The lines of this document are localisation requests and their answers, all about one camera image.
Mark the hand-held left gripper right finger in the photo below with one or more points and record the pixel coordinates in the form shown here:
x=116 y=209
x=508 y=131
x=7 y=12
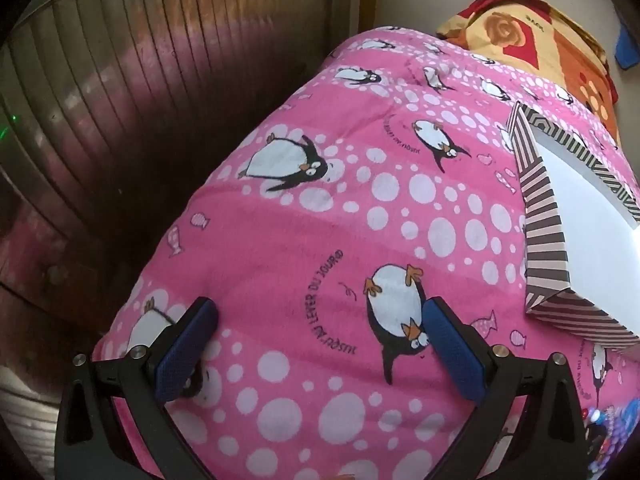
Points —
x=452 y=355

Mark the orange floral pillow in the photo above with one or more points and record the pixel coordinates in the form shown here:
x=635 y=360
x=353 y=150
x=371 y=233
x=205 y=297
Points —
x=550 y=45

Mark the blue wall object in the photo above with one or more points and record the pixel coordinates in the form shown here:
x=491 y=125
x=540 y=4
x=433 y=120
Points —
x=627 y=47

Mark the pink penguin print blanket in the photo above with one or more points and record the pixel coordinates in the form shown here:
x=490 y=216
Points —
x=325 y=240

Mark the wooden door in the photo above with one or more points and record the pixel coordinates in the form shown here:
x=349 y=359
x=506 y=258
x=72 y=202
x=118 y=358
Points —
x=150 y=85

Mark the striped cardboard tray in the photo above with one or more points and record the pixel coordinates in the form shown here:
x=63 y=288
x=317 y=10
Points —
x=580 y=220

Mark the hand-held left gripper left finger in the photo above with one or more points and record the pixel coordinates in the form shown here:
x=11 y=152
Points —
x=185 y=355

